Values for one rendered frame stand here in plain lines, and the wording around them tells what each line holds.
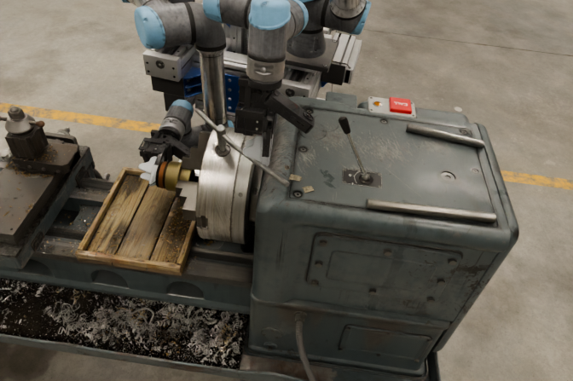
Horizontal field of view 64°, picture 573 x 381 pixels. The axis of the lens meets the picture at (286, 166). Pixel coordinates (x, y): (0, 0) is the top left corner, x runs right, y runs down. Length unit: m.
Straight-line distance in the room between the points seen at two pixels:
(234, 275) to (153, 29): 0.72
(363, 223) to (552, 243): 2.14
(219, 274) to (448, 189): 0.67
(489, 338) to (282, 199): 1.68
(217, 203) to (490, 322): 1.74
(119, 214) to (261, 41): 0.82
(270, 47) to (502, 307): 2.04
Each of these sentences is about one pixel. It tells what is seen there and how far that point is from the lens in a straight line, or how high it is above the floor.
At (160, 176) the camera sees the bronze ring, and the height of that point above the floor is 1.10.
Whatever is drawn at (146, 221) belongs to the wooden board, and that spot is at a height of 0.89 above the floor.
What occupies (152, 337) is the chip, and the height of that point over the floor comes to 0.59.
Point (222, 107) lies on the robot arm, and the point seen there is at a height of 1.10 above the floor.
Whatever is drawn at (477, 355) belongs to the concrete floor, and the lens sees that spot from 2.43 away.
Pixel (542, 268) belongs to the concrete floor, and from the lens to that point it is 2.90.
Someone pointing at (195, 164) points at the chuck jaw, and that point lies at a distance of 1.27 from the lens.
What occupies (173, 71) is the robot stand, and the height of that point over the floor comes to 1.07.
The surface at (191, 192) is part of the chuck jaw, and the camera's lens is 1.23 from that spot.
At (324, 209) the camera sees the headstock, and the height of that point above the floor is 1.25.
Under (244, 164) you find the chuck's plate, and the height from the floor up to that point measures 1.22.
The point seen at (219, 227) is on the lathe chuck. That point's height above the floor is 1.08.
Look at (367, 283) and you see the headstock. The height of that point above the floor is 1.01.
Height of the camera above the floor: 1.99
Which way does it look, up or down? 43 degrees down
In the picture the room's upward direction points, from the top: 6 degrees clockwise
